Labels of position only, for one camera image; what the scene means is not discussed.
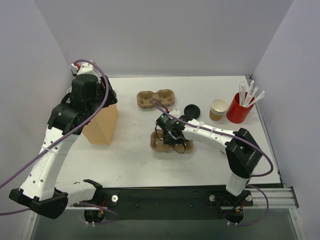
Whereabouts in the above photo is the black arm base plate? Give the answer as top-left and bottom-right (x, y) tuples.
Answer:
(78, 185), (253, 222)

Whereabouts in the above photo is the brown paper takeout bag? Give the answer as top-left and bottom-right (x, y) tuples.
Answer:
(82, 104), (119, 146)

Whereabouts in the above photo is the brown pulp cup carrier stack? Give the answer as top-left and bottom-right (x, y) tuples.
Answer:
(136, 89), (176, 109)

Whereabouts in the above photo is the black plastic lid stack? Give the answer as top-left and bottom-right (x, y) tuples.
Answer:
(183, 104), (201, 119)

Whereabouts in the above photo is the aluminium front rail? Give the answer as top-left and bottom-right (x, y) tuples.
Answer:
(250, 188), (299, 209)

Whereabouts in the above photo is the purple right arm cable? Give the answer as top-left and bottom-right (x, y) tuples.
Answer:
(150, 98), (275, 227)

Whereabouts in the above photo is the red ribbed straw cup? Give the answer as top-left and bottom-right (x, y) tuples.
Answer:
(226, 92), (254, 124)

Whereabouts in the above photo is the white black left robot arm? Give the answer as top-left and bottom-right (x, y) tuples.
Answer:
(9, 73), (118, 219)

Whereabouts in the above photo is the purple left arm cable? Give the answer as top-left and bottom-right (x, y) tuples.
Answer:
(0, 58), (120, 224)

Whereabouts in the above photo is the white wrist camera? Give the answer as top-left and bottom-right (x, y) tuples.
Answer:
(69, 62), (102, 77)
(169, 109), (181, 118)

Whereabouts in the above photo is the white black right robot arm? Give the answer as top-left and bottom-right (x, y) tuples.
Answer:
(155, 113), (262, 197)

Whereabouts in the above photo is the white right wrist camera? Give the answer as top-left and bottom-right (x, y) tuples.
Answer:
(169, 109), (181, 118)

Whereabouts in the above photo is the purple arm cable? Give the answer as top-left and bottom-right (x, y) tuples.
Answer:
(0, 58), (120, 224)
(150, 98), (275, 227)

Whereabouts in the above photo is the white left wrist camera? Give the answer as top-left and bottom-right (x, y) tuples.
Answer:
(69, 62), (102, 77)

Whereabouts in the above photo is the brown paper cup stack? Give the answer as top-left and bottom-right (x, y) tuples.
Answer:
(209, 98), (229, 121)

